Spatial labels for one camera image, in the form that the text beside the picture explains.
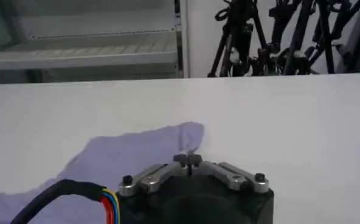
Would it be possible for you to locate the white empty display shelf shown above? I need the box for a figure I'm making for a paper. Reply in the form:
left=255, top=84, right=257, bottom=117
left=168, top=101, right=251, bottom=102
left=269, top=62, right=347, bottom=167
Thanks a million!
left=0, top=0, right=184, bottom=85

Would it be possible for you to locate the black tripod with camera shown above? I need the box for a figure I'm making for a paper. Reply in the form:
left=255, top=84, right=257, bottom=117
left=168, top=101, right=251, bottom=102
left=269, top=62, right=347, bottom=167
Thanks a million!
left=266, top=0, right=316, bottom=76
left=206, top=0, right=271, bottom=78
left=333, top=0, right=360, bottom=74
left=306, top=0, right=353, bottom=75

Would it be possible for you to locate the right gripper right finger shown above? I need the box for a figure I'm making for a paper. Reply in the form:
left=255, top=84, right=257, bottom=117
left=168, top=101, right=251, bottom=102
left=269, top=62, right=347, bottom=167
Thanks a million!
left=188, top=153, right=270, bottom=194

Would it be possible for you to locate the purple shirt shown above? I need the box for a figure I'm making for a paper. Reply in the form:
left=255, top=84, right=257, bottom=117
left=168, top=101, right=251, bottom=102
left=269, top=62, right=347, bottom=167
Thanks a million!
left=0, top=121, right=206, bottom=224

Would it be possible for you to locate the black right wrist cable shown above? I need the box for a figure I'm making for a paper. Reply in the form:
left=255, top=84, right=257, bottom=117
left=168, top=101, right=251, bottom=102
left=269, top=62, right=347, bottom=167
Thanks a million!
left=9, top=178, right=122, bottom=224

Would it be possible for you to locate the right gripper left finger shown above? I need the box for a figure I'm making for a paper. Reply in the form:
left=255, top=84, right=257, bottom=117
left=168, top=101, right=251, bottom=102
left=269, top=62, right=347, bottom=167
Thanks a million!
left=118, top=153, right=189, bottom=197

